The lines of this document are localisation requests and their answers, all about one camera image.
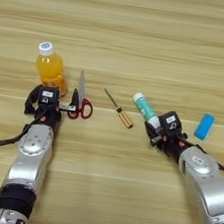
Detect blue eraser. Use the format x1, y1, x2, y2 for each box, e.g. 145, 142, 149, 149
192, 111, 218, 143

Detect teal white glue stick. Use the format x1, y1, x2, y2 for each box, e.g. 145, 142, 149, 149
129, 91, 167, 129

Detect amber handled screwdriver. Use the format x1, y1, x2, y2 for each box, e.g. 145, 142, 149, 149
98, 88, 139, 131

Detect orange juice bottle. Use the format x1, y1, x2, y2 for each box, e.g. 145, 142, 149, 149
31, 39, 75, 100

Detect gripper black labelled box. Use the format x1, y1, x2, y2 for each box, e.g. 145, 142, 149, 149
35, 85, 62, 111
155, 109, 185, 140

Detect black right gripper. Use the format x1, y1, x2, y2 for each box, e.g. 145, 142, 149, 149
139, 120, 198, 168

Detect red handled scissors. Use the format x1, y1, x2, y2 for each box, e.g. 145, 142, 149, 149
65, 67, 100, 123

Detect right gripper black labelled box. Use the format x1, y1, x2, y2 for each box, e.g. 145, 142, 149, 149
155, 109, 185, 140

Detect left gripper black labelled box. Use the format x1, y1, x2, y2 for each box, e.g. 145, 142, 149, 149
35, 85, 62, 111

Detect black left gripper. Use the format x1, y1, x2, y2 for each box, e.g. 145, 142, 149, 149
21, 81, 83, 137

